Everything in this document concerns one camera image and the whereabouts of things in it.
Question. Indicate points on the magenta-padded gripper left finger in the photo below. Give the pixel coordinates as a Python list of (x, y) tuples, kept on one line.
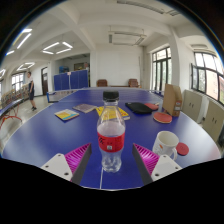
[(56, 166)]

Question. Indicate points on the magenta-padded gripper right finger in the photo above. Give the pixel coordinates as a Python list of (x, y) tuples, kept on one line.
[(166, 166)]

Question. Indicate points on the clear red-labelled water bottle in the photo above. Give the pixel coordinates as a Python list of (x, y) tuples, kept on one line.
[(111, 133)]

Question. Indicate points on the white mug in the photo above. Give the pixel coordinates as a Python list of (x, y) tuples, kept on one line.
[(164, 143)]

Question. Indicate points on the red table tennis paddle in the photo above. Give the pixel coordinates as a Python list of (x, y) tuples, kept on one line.
[(152, 106), (162, 117)]

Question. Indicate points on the small yellow and blue book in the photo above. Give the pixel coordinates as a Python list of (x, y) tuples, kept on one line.
[(66, 114)]

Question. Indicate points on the beige floor cabinet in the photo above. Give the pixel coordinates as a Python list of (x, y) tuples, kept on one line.
[(213, 121), (192, 106)]

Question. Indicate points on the grey book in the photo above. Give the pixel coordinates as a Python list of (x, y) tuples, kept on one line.
[(84, 107)]

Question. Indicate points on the black paddle case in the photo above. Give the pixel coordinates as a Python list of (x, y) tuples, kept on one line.
[(137, 107)]

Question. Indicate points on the brown cardboard box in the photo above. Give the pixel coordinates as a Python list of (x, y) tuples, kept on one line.
[(171, 100)]

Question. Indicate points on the blue table tennis table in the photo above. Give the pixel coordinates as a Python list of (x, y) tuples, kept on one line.
[(8, 108)]

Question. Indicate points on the person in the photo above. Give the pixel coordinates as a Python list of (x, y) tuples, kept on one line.
[(31, 88)]

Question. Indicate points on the colourful shelf unit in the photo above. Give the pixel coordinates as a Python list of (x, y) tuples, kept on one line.
[(13, 96)]

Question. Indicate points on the dark door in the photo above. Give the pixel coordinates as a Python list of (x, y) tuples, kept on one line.
[(44, 81)]

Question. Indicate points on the folded blue table tennis tables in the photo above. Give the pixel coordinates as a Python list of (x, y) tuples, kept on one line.
[(71, 80)]

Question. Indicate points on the brown armchair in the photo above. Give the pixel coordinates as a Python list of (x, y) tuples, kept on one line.
[(102, 83), (133, 83)]

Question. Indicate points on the small bright window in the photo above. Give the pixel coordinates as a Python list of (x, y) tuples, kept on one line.
[(17, 81)]

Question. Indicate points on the large black-framed window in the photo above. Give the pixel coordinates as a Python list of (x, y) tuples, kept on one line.
[(210, 78)]

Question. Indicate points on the tall black-framed window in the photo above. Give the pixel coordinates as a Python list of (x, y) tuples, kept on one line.
[(161, 68)]

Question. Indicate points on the lit ceiling lights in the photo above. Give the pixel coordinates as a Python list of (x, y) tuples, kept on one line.
[(24, 40)]

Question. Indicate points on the unlit ceiling light frame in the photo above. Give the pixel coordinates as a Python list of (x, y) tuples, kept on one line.
[(128, 34), (146, 6)]

